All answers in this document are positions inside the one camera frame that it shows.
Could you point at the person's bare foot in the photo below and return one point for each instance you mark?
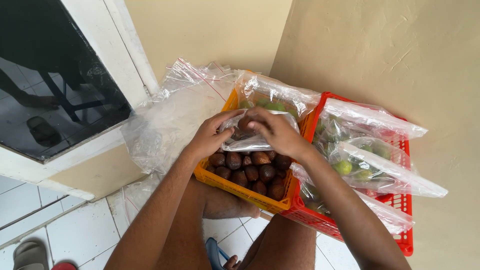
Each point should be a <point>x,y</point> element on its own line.
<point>232,263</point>

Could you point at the person's right hand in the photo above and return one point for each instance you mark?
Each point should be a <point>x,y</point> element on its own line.
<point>283,135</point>

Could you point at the bag of green limes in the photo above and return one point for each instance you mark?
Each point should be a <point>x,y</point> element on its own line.
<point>375,165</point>
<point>360,118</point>
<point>277,93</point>
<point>386,215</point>

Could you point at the grey sandal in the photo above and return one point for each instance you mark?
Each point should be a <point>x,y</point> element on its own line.
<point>30,257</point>

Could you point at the red round object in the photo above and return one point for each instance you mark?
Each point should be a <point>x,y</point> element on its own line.
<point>63,266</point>

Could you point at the clear plastic zip bag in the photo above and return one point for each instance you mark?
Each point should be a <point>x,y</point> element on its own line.
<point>245,142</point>

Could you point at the pile of brown snake fruits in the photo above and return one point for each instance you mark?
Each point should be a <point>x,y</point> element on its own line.
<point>251,172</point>

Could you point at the orange plastic crate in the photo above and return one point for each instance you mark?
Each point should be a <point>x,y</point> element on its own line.
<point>240,193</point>

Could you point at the person's left leg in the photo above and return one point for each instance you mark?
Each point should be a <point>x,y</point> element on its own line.
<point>225,204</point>

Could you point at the heap of empty clear bags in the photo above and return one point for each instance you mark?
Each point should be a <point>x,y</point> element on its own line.
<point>172,120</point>

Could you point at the brown snake fruit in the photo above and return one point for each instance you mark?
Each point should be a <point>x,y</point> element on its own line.
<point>243,123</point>

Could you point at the white framed dark window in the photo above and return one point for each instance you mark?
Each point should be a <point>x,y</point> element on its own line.
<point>56,75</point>

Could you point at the blue sandal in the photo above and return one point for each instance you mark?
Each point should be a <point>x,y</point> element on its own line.
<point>215,255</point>

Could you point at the person's left hand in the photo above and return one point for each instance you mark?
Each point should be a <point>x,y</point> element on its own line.
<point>206,137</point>

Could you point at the person's right leg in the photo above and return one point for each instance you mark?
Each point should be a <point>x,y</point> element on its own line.
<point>285,243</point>

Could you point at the person's leg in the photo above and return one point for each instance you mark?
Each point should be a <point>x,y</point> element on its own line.
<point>285,243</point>
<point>225,204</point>

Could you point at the red plastic crate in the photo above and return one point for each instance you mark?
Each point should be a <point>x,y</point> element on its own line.
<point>399,202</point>

